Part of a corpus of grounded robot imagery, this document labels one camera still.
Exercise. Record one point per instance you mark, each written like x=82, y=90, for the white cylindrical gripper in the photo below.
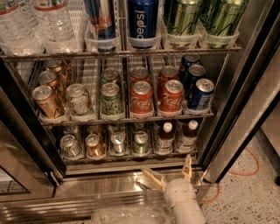
x=180, y=192

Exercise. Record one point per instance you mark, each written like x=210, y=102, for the brown bottle white cap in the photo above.
x=187, y=137
x=165, y=136

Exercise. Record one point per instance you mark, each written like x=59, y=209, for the slim silver can bottom shelf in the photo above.
x=117, y=140

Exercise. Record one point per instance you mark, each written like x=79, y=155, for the front blue can middle shelf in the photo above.
x=202, y=93

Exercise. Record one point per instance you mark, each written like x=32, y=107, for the gold can bottom shelf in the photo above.
x=94, y=146

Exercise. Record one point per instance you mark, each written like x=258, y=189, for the gold can shelf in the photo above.
x=59, y=67
x=52, y=79
x=94, y=146
x=48, y=101

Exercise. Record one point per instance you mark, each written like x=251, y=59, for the front green can middle shelf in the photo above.
x=111, y=101

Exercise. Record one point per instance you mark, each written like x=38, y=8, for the white green can bottom shelf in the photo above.
x=70, y=146

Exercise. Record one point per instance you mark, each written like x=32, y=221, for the white green can shelf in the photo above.
x=79, y=100
x=70, y=146

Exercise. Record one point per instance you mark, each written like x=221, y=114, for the back blue can middle shelf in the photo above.
x=185, y=63

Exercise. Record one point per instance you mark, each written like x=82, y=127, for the back green can middle shelf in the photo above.
x=110, y=75

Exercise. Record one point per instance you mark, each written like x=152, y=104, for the stainless steel fridge door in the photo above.
x=260, y=95

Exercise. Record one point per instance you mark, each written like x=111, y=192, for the white green can middle shelf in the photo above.
x=79, y=100

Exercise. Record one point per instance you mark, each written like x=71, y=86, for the front gold can middle shelf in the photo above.
x=48, y=101

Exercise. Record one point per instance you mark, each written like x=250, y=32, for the back gold can middle shelf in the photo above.
x=59, y=67

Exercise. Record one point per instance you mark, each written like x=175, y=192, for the blue pepsi can top shelf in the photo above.
x=142, y=18

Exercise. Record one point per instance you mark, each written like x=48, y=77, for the right clear water bottle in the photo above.
x=57, y=30

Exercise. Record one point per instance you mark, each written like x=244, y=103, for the clear water bottle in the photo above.
x=57, y=30
x=16, y=36

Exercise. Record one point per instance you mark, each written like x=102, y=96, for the left clear water bottle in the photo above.
x=16, y=36

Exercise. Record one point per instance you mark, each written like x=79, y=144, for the clear plastic bag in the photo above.
x=138, y=214

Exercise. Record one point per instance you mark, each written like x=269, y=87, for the front right red cola can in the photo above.
x=172, y=94

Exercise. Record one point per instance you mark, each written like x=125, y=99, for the red cola can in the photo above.
x=165, y=74
x=141, y=97
x=172, y=94
x=139, y=74

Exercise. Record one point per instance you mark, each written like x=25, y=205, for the front left red cola can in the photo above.
x=141, y=97

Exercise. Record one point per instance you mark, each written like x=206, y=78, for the back right red cola can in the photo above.
x=165, y=74

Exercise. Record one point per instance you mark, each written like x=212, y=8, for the back left red cola can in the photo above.
x=139, y=74

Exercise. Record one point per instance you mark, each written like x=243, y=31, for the left green tall can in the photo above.
x=180, y=19

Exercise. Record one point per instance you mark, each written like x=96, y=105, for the green tall can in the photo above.
x=180, y=19
x=221, y=17

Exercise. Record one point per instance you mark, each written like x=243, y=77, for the right green tall can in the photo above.
x=221, y=17

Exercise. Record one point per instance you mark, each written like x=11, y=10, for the blue silver energy drink can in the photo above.
x=102, y=25

